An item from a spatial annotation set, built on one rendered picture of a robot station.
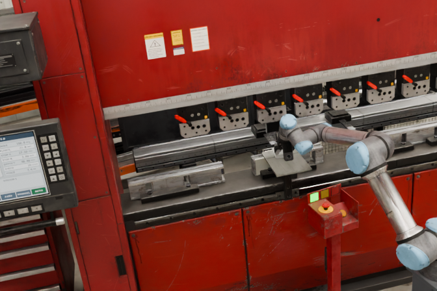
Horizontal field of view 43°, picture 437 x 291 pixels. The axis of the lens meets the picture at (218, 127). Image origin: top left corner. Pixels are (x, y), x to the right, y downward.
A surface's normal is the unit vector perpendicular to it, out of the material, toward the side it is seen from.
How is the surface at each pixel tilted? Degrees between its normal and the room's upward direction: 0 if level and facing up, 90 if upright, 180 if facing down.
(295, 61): 90
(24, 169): 90
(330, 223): 90
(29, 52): 90
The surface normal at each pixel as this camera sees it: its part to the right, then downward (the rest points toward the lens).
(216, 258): 0.22, 0.38
